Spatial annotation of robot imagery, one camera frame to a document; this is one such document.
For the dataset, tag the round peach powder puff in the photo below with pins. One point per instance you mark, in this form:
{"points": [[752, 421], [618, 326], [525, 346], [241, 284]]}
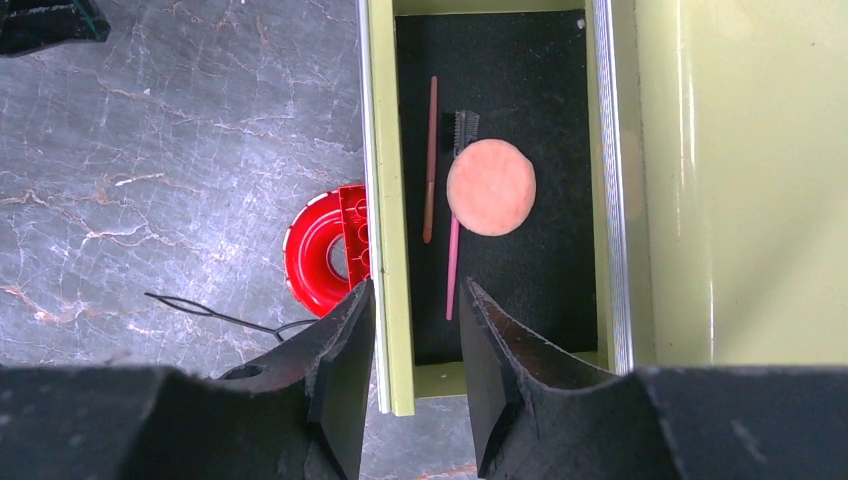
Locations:
{"points": [[491, 187]]}

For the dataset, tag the thin pink lip pencil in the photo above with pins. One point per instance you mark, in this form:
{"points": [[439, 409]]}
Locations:
{"points": [[432, 144]]}

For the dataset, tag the black wire loop tool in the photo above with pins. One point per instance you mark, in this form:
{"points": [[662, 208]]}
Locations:
{"points": [[197, 309]]}

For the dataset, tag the green drawer cabinet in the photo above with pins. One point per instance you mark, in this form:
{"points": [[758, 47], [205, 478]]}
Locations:
{"points": [[718, 140]]}

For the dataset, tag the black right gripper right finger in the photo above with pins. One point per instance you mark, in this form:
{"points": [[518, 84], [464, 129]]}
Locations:
{"points": [[539, 412]]}

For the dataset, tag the black white chessboard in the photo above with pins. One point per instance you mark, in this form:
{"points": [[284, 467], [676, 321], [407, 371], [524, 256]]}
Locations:
{"points": [[28, 26]]}

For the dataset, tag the red toy magnet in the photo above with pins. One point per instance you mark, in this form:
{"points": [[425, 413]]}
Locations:
{"points": [[326, 248]]}

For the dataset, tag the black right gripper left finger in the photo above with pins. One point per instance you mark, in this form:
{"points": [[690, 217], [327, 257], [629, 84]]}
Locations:
{"points": [[296, 412]]}

